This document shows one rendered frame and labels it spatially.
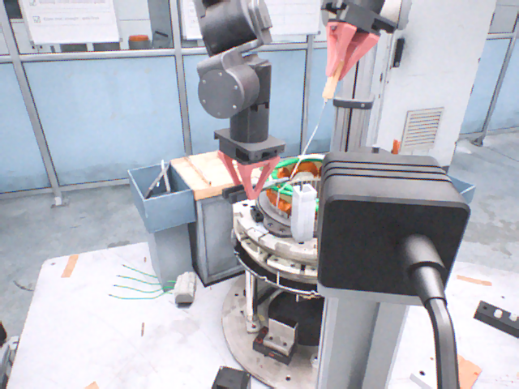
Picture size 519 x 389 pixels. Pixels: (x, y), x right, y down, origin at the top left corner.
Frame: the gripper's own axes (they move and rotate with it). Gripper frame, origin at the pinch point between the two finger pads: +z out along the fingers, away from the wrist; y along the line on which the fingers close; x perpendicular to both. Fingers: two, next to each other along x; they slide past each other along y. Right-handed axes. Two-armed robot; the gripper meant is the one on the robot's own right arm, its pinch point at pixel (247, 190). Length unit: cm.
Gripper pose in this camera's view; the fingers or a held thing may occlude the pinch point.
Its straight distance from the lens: 59.0
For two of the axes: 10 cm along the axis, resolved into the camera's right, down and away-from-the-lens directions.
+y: 5.9, 4.0, -7.0
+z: -0.4, 8.8, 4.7
